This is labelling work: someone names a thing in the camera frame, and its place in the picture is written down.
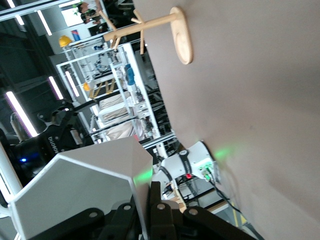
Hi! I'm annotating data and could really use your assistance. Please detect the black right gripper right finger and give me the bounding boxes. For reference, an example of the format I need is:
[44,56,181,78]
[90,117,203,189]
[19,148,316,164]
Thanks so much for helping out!
[149,181,266,240]

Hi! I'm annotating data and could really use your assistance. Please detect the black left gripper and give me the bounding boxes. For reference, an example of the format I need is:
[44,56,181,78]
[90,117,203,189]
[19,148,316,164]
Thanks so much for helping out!
[9,99,99,187]

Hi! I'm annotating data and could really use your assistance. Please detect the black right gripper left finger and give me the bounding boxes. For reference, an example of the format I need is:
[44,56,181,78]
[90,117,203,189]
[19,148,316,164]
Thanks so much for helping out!
[32,202,141,240]

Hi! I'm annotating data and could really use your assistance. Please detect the white faceted cup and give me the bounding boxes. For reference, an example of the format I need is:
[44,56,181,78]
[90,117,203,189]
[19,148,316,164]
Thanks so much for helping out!
[8,136,154,240]

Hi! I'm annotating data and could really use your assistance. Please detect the wooden cup rack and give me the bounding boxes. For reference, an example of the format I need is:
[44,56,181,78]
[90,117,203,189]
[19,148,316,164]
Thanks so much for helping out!
[98,6,195,66]

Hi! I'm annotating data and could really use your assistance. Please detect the white tube ceiling light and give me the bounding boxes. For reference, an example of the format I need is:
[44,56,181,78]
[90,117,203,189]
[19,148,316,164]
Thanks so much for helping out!
[48,76,65,101]
[36,9,53,37]
[4,91,39,137]
[64,71,81,98]

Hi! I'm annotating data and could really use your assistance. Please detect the white metal shelving unit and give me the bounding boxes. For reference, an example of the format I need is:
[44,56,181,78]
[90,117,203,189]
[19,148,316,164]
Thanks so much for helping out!
[56,34,176,151]

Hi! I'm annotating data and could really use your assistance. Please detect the blue object on shelf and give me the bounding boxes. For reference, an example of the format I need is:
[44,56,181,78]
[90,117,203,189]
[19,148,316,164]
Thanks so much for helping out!
[124,63,136,87]

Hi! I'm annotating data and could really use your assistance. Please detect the large yellow hard hat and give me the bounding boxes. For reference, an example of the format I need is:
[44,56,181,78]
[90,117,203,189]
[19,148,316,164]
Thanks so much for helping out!
[58,34,74,48]

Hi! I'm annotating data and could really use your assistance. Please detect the red blue sign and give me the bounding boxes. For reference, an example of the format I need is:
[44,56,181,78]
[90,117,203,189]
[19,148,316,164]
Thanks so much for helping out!
[70,29,82,42]

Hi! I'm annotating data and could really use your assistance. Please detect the green potted plant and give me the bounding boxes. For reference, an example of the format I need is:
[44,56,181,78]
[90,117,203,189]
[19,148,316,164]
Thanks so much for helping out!
[73,1,88,16]

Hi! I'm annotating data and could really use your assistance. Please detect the brown table cover sheet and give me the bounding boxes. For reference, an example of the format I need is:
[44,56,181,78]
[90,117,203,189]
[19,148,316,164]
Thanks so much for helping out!
[133,0,320,240]

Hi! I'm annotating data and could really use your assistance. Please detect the black left arm base cable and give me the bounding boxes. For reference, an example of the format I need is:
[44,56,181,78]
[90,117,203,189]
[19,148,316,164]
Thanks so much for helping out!
[204,169,247,216]

